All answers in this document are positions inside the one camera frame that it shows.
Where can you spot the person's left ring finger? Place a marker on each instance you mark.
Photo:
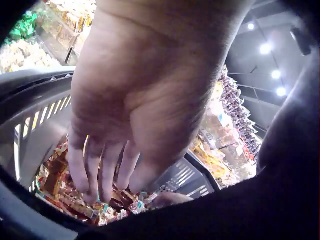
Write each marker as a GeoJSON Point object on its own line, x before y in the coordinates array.
{"type": "Point", "coordinates": [91, 177]}

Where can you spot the dark plastic shopping basket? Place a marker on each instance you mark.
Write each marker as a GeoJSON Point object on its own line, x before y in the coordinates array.
{"type": "Point", "coordinates": [37, 100]}

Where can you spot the round ceiling lamp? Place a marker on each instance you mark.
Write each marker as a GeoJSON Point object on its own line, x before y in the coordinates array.
{"type": "Point", "coordinates": [265, 48]}
{"type": "Point", "coordinates": [281, 91]}
{"type": "Point", "coordinates": [276, 74]}
{"type": "Point", "coordinates": [250, 25]}

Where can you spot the person's left thumb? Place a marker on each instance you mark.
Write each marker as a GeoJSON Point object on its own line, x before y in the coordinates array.
{"type": "Point", "coordinates": [150, 172]}

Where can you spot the person's left little finger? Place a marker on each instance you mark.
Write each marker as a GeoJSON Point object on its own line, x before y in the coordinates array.
{"type": "Point", "coordinates": [76, 162]}

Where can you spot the full shop shelf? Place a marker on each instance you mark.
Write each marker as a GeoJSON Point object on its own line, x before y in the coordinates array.
{"type": "Point", "coordinates": [225, 135]}
{"type": "Point", "coordinates": [37, 42]}

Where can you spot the person's right hand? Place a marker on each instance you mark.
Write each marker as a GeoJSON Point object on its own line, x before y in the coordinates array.
{"type": "Point", "coordinates": [172, 199]}

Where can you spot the person's left hand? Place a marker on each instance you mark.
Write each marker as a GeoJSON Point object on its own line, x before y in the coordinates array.
{"type": "Point", "coordinates": [140, 82]}

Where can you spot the person's left index finger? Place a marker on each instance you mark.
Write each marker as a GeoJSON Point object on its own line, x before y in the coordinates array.
{"type": "Point", "coordinates": [127, 165]}

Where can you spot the person's left middle finger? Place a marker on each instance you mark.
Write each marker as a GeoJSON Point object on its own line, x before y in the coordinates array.
{"type": "Point", "coordinates": [107, 175]}

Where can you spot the person's body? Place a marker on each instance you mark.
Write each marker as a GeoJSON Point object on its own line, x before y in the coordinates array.
{"type": "Point", "coordinates": [237, 210]}

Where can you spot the pile of snack packets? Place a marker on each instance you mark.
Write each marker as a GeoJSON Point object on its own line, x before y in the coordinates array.
{"type": "Point", "coordinates": [75, 207]}

